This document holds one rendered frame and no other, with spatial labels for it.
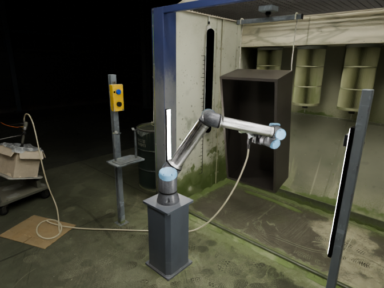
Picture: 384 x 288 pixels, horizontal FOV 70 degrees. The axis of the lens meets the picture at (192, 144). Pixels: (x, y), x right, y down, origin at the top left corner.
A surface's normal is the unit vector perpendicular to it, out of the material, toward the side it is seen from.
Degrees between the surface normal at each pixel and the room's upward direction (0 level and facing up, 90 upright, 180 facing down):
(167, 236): 90
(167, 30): 90
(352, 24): 90
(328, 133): 57
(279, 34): 90
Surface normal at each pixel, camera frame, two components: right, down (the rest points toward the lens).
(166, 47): 0.74, 0.20
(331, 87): -0.67, 0.20
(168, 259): 0.05, 0.28
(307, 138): -0.55, -0.36
